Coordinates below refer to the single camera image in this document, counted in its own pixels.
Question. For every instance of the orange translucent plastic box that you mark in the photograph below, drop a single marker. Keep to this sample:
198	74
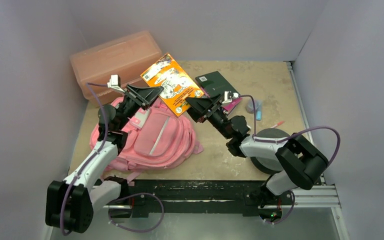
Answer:
128	57

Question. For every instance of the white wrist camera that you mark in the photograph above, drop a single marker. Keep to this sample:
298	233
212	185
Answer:
230	97
114	83

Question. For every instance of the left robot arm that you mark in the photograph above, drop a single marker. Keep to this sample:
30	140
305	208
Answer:
72	202

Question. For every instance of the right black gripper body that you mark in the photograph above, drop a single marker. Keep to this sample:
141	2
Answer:
213	108

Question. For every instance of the dark green Wonderland book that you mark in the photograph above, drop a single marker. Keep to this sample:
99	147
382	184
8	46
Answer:
214	84

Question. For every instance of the dark grey tape roll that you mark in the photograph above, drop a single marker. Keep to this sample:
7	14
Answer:
266	165

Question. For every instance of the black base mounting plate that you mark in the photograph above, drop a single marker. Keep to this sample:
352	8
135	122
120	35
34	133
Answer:
245	197

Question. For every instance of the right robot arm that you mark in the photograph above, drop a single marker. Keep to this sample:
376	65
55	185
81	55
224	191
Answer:
302	163

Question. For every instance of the pink student backpack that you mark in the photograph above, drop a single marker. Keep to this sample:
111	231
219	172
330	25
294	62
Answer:
157	139

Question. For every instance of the magenta thin book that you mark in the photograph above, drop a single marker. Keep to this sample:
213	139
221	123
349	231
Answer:
230	106

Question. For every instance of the red pink pen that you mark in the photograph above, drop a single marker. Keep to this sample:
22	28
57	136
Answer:
278	124

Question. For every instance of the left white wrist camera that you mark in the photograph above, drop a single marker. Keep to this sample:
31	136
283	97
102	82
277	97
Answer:
114	83

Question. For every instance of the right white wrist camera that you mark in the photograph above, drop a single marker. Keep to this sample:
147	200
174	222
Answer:
230	97

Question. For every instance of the orange comic book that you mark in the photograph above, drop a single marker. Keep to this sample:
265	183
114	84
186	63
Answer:
177	84

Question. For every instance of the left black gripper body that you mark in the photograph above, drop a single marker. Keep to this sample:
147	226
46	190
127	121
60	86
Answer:
130	106

